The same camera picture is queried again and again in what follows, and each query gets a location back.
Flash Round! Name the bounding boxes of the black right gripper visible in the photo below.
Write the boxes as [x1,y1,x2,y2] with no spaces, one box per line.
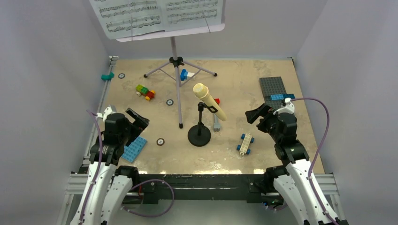
[245,103,281,143]

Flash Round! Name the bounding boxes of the beige toy microphone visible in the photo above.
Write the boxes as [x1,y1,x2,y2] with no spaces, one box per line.
[193,83,227,121]

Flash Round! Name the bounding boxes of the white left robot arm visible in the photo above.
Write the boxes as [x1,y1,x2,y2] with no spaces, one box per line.
[71,106,149,225]

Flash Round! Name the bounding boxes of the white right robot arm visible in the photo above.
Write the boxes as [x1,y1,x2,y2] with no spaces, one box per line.
[245,103,348,225]

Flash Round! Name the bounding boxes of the colourful brick toy car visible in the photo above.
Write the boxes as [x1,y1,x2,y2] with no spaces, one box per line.
[136,85,155,101]

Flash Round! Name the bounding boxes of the blue brick on baseplate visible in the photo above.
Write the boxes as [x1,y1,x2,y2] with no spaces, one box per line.
[270,94,295,101]

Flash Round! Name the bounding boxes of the white brick wheeled chassis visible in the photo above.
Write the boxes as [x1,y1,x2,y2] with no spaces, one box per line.
[237,134,254,156]

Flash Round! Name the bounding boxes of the poker chip near front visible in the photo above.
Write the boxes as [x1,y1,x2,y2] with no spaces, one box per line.
[156,138,165,146]

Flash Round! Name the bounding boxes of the dark grey brick baseplate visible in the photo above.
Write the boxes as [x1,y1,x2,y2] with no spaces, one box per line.
[259,77,288,110]

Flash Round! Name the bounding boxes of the poker chip centre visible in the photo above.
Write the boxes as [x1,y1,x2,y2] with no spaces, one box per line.
[166,99,174,106]

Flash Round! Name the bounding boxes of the red and grey brick hammer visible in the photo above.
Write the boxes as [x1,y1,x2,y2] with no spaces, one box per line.
[213,114,221,132]

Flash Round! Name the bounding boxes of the lilac music stand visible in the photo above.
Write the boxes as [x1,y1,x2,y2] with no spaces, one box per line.
[117,23,225,129]

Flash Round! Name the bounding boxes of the sheet music pages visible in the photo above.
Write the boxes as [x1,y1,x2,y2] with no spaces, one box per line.
[90,0,225,39]

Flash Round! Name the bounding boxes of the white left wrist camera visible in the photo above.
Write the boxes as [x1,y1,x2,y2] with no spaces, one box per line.
[95,105,117,122]

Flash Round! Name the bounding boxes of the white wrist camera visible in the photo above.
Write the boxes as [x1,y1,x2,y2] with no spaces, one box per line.
[273,97,295,115]
[95,105,117,122]

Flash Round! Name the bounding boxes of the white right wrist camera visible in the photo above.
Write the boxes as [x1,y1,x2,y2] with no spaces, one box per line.
[273,97,295,115]

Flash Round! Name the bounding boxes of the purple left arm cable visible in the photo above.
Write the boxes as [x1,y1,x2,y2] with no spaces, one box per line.
[77,110,107,224]

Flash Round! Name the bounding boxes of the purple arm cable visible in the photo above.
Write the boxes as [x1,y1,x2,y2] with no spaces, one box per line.
[77,110,107,224]
[291,97,339,225]

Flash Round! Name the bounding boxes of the teal clamp on rail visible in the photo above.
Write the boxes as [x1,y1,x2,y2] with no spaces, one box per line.
[101,72,115,81]

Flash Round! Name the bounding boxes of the black front base frame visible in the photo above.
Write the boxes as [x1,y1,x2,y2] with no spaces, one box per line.
[123,174,283,206]

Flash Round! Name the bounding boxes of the aluminium left side rail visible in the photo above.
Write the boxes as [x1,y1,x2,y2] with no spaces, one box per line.
[56,55,119,225]

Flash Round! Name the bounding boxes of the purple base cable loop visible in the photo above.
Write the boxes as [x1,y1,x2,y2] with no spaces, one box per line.
[120,179,176,218]

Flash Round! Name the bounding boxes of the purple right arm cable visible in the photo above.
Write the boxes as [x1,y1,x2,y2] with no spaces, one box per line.
[291,97,339,225]

